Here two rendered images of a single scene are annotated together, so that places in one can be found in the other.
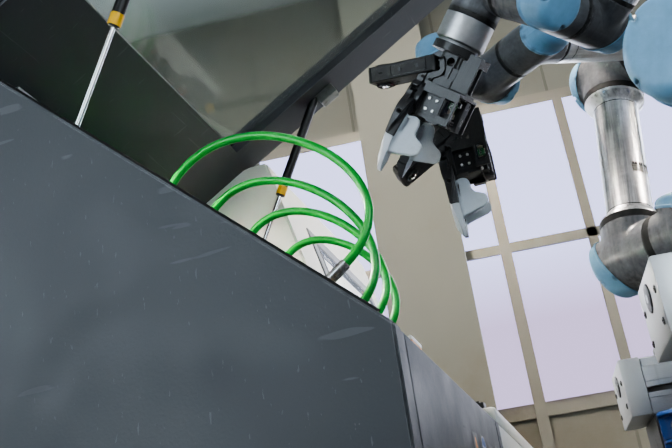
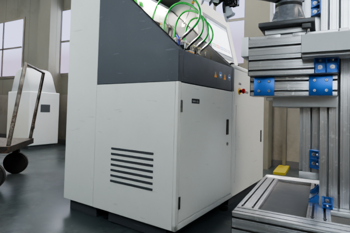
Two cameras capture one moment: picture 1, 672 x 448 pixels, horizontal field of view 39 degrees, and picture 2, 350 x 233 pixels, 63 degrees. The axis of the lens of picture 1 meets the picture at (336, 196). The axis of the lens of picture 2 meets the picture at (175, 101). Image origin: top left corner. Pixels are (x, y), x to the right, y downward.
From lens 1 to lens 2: 59 cm
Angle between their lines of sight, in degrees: 29
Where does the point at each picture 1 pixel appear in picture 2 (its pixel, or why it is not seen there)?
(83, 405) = (124, 57)
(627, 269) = not seen: hidden behind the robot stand
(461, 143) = not seen: outside the picture
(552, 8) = not seen: outside the picture
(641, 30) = not seen: outside the picture
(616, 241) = not seen: hidden behind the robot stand
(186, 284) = (143, 34)
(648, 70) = not seen: outside the picture
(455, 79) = not seen: outside the picture
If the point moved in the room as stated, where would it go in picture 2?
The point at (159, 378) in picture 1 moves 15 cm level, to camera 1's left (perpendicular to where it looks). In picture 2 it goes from (137, 54) to (112, 55)
